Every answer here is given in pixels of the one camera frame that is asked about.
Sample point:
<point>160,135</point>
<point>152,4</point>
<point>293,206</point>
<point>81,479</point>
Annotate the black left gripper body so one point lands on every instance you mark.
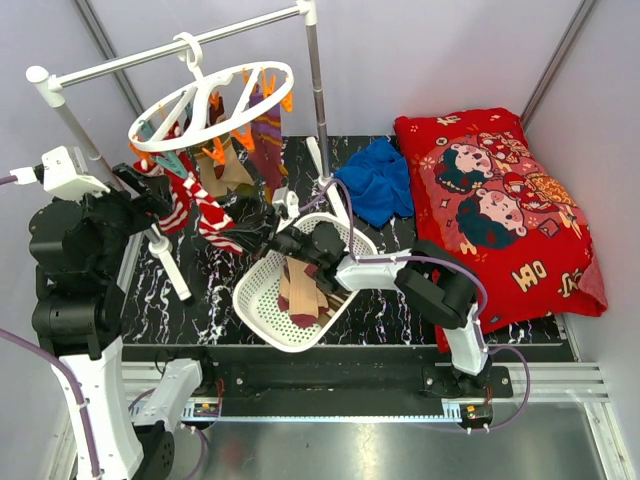
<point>132,211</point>

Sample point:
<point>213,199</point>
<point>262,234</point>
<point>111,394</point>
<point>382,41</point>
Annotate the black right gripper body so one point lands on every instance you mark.
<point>286,241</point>

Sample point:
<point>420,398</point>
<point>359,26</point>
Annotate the maroon beige sock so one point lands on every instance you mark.
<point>299,295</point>

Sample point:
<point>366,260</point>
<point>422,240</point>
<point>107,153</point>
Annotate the red white striped sock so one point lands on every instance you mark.
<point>213,219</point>

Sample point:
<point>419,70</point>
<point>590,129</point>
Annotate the red white santa sock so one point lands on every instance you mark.
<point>179,217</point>

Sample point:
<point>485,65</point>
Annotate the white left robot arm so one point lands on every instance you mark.
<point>78,246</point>

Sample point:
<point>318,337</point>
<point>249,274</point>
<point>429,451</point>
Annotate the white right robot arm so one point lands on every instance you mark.
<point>340,261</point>

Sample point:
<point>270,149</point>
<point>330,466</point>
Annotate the teal plastic clip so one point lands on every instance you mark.
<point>170,162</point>

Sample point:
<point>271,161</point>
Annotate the white perforated plastic basket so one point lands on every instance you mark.
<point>255,296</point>

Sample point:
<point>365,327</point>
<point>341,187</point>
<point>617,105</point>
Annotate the beige olive striped sock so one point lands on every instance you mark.
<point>221,179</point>

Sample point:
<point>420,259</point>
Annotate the purple striped sock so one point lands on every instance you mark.
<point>267,154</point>

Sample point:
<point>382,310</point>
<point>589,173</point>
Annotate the blue towel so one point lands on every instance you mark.
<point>377,179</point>

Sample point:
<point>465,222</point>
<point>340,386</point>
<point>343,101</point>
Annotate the red cartoon print pillow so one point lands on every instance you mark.
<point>480,194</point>

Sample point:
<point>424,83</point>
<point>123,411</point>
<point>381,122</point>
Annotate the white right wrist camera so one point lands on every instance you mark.
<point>285,203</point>

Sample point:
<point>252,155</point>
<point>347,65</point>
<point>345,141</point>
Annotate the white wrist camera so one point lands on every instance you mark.
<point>63,173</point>
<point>285,203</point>

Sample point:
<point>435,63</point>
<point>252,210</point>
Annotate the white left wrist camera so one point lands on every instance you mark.
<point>63,173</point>

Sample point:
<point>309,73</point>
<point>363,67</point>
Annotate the white drying rack frame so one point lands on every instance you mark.
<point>177,120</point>

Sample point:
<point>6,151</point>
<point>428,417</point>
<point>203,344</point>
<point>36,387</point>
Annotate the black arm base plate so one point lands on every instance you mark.
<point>336,382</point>

